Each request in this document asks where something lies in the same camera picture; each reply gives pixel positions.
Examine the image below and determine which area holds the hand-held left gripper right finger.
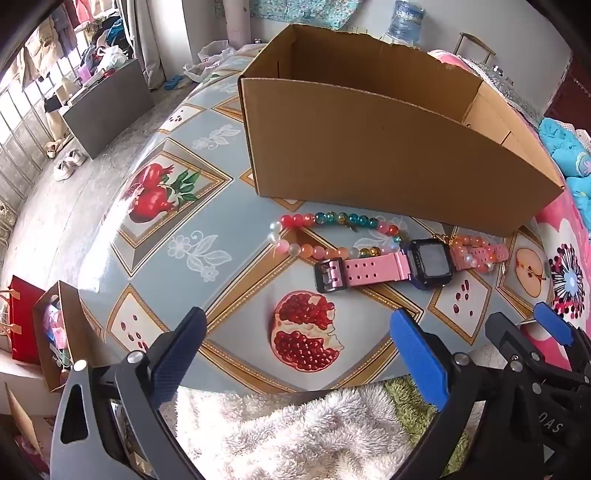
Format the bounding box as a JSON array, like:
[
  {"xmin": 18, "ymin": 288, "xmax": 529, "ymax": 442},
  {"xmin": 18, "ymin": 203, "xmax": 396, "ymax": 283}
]
[{"xmin": 389, "ymin": 308, "xmax": 537, "ymax": 480}]

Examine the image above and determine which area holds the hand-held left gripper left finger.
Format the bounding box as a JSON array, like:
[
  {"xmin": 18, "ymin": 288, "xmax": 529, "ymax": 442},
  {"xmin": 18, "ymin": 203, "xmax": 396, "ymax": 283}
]
[{"xmin": 50, "ymin": 307, "xmax": 208, "ymax": 480}]

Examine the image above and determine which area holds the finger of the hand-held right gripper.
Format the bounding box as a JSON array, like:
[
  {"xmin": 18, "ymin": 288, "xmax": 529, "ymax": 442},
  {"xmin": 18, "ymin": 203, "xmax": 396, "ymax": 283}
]
[
  {"xmin": 534, "ymin": 301, "xmax": 591, "ymax": 370},
  {"xmin": 486, "ymin": 312, "xmax": 555, "ymax": 384}
]

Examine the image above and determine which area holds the pink strap watch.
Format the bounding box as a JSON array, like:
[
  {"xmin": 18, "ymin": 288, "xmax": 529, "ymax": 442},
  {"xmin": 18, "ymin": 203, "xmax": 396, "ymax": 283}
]
[{"xmin": 314, "ymin": 237, "xmax": 509, "ymax": 294}]

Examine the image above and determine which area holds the orange pink bead bracelet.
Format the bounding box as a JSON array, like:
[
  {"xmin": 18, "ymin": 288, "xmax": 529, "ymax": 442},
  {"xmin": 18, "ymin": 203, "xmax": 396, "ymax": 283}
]
[{"xmin": 434, "ymin": 233, "xmax": 499, "ymax": 274}]

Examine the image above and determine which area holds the multicolour bead bracelet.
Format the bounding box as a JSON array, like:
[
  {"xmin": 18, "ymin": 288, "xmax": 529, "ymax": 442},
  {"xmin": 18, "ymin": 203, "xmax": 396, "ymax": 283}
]
[{"xmin": 269, "ymin": 211, "xmax": 411, "ymax": 260}]

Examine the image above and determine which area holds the brown cardboard box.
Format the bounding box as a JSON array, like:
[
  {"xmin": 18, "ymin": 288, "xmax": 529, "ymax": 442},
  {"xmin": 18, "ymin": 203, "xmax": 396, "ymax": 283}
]
[{"xmin": 238, "ymin": 24, "xmax": 566, "ymax": 238}]

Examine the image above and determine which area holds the green fluffy cloth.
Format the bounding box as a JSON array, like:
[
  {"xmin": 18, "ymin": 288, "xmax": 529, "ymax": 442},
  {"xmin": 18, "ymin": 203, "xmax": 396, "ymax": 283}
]
[{"xmin": 383, "ymin": 376, "xmax": 472, "ymax": 480}]

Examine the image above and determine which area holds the fruit print tablecloth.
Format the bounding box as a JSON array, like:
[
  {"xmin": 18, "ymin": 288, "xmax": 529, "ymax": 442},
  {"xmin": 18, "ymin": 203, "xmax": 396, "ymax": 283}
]
[{"xmin": 76, "ymin": 60, "xmax": 555, "ymax": 398}]

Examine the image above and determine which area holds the brown paper bag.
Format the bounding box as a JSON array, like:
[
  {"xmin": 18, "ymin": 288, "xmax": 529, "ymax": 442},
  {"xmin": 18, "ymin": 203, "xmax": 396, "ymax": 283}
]
[{"xmin": 32, "ymin": 281, "xmax": 105, "ymax": 393}]

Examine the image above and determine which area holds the red paper bag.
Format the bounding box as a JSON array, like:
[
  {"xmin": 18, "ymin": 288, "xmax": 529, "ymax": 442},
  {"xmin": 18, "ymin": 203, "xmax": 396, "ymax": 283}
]
[{"xmin": 7, "ymin": 275, "xmax": 51, "ymax": 365}]

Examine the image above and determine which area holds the flat cardboard piece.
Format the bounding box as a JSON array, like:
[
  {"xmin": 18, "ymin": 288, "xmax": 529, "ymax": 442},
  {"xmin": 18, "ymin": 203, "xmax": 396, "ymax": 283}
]
[{"xmin": 4, "ymin": 382, "xmax": 56, "ymax": 472}]

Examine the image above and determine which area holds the blue plush toy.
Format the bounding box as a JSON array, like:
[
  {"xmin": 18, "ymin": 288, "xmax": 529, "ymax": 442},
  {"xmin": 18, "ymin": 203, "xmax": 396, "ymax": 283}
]
[{"xmin": 538, "ymin": 116, "xmax": 591, "ymax": 208}]

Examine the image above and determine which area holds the dark wooden door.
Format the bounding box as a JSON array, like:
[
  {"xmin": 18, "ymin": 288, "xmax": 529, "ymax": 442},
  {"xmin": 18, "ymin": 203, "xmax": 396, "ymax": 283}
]
[{"xmin": 542, "ymin": 53, "xmax": 591, "ymax": 134}]

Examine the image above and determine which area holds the silver sequin cloth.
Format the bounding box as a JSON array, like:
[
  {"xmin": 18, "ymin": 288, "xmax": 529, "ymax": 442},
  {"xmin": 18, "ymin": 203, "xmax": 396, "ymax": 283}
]
[{"xmin": 459, "ymin": 55, "xmax": 543, "ymax": 116}]

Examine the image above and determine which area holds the grey cabinet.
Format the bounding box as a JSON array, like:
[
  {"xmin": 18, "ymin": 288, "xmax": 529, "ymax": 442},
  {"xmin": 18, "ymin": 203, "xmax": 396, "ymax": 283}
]
[{"xmin": 61, "ymin": 58, "xmax": 155, "ymax": 160}]

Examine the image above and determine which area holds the window metal railing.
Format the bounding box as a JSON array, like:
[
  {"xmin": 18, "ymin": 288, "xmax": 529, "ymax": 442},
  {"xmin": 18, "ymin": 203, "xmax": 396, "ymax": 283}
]
[{"xmin": 0, "ymin": 60, "xmax": 70, "ymax": 217}]

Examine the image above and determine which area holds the white plastic bag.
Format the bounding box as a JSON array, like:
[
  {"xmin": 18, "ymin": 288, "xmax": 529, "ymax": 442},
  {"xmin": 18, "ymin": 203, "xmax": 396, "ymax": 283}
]
[{"xmin": 182, "ymin": 41, "xmax": 259, "ymax": 84}]

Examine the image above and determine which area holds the grey curtain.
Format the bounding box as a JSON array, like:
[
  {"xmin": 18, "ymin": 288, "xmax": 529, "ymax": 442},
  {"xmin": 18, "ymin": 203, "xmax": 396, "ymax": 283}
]
[{"xmin": 117, "ymin": 0, "xmax": 195, "ymax": 90}]

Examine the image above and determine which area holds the pile of clothes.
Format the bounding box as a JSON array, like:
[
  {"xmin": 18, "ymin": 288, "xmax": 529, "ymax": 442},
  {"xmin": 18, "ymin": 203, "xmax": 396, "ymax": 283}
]
[{"xmin": 78, "ymin": 18, "xmax": 139, "ymax": 86}]

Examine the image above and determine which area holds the blue water bottle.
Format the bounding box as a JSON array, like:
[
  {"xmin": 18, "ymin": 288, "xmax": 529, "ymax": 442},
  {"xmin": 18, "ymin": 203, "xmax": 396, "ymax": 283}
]
[{"xmin": 385, "ymin": 0, "xmax": 426, "ymax": 49}]

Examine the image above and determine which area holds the pink paper roll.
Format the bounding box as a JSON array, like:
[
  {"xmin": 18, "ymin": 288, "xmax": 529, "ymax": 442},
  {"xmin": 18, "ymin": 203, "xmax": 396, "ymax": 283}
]
[{"xmin": 223, "ymin": 0, "xmax": 252, "ymax": 47}]

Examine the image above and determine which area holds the hanging beige coat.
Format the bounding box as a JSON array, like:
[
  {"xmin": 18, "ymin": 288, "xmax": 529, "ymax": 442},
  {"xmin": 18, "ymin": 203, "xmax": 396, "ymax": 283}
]
[{"xmin": 18, "ymin": 18, "xmax": 58, "ymax": 81}]

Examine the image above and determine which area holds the teal floral curtain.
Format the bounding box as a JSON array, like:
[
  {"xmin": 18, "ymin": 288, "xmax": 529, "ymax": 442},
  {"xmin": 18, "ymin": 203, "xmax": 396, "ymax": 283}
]
[{"xmin": 249, "ymin": 0, "xmax": 365, "ymax": 20}]

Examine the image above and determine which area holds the gold metal frame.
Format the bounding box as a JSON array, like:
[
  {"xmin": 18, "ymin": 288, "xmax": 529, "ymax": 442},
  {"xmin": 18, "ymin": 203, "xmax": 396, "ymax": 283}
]
[{"xmin": 452, "ymin": 32, "xmax": 497, "ymax": 65}]

